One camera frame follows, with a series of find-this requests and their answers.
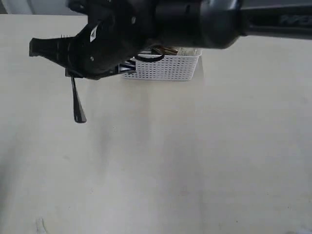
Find grey backdrop curtain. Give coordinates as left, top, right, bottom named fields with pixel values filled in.
left=0, top=0, right=78, bottom=16

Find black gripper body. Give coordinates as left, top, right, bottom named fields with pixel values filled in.
left=67, top=0, right=156, bottom=80

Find white perforated plastic basket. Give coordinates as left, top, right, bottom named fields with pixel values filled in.
left=122, top=48, right=202, bottom=81

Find brown wooden chopstick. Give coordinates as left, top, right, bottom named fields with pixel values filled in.
left=151, top=47, right=178, bottom=56

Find silver foil packet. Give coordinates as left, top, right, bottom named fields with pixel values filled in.
left=118, top=59, right=137, bottom=74

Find silver metal fork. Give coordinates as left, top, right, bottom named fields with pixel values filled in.
left=71, top=77, right=87, bottom=123

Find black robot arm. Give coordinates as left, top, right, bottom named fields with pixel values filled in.
left=29, top=0, right=312, bottom=80

